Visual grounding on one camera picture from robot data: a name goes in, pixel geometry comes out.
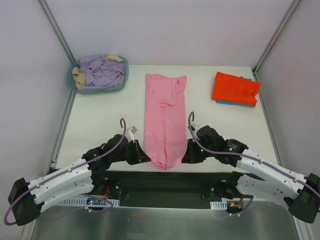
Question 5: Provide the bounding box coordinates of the pink t shirt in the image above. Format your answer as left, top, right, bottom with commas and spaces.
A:
144, 74, 188, 170

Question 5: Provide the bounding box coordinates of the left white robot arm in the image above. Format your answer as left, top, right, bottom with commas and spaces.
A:
3, 134, 151, 226

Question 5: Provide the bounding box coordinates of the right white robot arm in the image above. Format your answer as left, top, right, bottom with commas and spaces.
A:
182, 125, 320, 224

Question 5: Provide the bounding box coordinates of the teal folded t shirt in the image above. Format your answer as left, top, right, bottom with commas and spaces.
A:
216, 76, 255, 108

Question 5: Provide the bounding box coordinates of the orange folded t shirt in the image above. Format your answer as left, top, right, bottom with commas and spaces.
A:
211, 71, 261, 107

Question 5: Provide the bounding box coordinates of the purple t shirt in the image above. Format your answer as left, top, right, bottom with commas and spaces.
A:
79, 54, 126, 88

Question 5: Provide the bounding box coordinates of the beige t shirt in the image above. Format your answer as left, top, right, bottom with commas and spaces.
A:
71, 53, 125, 90

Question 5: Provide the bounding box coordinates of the teal laundry basket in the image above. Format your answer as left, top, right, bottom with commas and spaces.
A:
66, 55, 129, 95

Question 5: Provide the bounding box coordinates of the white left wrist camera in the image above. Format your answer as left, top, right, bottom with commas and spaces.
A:
125, 126, 137, 142

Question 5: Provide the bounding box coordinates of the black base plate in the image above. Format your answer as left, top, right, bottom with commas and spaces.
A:
89, 171, 243, 209

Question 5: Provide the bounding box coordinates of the right white cable duct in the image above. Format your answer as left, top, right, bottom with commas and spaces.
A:
210, 200, 228, 211

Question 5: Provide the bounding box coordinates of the white cable duct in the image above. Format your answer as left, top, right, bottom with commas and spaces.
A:
210, 200, 228, 211
56, 196, 120, 208

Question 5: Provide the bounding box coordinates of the left white cable duct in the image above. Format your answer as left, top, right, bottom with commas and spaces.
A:
56, 196, 120, 208

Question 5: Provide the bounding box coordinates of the right aluminium frame post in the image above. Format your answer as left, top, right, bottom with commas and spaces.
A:
252, 0, 303, 76

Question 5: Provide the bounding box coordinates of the aluminium frame post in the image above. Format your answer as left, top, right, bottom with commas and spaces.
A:
252, 0, 303, 76
37, 0, 76, 63

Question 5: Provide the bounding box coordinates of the left aluminium frame post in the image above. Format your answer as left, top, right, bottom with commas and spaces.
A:
37, 0, 76, 63

